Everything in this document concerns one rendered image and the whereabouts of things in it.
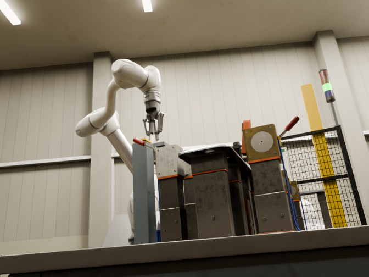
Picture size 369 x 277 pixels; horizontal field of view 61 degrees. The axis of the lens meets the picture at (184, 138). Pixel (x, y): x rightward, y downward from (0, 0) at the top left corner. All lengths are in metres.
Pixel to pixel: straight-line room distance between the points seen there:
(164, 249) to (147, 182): 0.61
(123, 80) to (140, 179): 0.50
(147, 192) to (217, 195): 0.36
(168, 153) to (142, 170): 0.19
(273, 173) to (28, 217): 5.37
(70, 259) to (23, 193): 5.47
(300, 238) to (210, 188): 0.40
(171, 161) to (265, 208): 0.38
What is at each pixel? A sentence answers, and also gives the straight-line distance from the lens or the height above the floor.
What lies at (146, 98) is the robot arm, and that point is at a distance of 1.61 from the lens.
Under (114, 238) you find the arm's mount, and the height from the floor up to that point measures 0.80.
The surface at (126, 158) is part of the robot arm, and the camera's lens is 2.11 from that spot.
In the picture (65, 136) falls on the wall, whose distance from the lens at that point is 6.22.
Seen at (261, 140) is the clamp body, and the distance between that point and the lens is 1.07.
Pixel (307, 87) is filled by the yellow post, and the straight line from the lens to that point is 2.99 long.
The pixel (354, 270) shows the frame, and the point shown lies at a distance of 0.84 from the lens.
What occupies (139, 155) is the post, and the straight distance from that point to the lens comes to 1.35.
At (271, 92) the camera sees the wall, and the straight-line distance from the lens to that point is 6.20.
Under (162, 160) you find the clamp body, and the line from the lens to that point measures 1.18.
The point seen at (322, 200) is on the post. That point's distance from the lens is 2.26.
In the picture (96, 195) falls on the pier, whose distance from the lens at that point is 5.38.
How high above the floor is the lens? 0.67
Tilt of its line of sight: 20 degrees up
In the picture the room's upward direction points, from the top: 5 degrees counter-clockwise
